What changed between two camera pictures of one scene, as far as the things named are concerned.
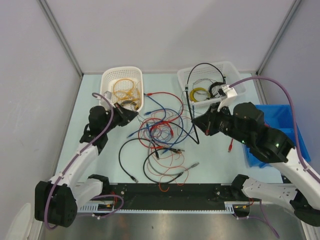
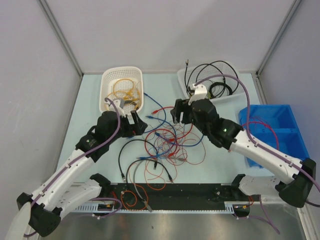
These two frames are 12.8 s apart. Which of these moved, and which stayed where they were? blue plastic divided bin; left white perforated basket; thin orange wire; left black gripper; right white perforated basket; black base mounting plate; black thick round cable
Moved: left black gripper; thin orange wire; black thick round cable
Stayed: left white perforated basket; black base mounting plate; right white perforated basket; blue plastic divided bin
